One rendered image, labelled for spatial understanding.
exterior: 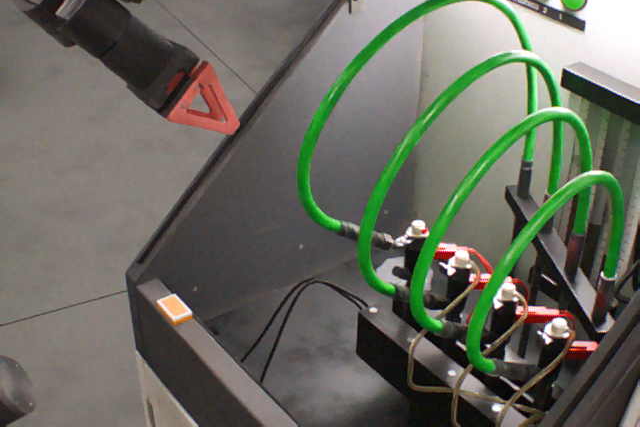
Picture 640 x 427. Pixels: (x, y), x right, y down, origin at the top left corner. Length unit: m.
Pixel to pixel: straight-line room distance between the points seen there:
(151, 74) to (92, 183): 2.61
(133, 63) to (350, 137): 0.64
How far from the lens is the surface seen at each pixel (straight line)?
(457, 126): 1.45
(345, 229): 1.03
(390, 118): 1.48
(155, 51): 0.87
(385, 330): 1.19
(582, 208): 1.08
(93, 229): 3.19
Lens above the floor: 1.75
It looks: 32 degrees down
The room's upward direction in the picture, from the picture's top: 1 degrees clockwise
